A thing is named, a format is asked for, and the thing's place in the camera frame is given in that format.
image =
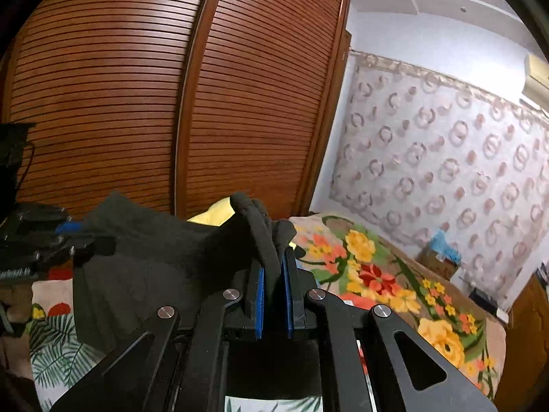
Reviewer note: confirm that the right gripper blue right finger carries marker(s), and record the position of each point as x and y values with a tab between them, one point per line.
297	283

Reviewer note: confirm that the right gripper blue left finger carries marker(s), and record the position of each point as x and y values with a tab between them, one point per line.
254	299

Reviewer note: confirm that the dark olive pants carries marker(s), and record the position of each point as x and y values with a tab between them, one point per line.
161	260

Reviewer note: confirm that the floral blanket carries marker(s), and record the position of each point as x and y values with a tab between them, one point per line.
362	269

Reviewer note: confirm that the palm leaf print sheet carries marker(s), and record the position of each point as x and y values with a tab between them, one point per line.
58	360

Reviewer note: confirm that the blue topped cardboard box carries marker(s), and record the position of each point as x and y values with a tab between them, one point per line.
440	257

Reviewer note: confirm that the circle pattern curtain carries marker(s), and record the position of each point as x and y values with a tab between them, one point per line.
422	154

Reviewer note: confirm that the wooden louvred wardrobe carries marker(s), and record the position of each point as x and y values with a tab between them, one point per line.
174	103

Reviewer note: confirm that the wooden sideboard cabinet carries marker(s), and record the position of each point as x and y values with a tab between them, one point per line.
524	382

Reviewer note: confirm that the white air conditioner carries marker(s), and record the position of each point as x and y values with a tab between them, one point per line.
536	86

